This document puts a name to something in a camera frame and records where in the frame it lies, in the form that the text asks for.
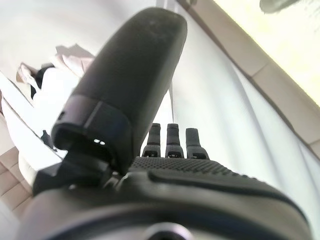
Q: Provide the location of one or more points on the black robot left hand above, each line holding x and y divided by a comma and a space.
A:
140, 62

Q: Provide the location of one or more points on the beige garment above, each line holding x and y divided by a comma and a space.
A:
75, 60

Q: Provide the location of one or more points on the white garment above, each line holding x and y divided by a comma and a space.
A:
60, 82

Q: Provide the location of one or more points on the black garment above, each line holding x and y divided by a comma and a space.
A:
40, 75

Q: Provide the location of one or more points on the bed with beige cover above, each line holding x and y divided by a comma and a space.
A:
212, 87

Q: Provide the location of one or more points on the dark robot left foot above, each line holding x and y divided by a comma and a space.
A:
271, 5

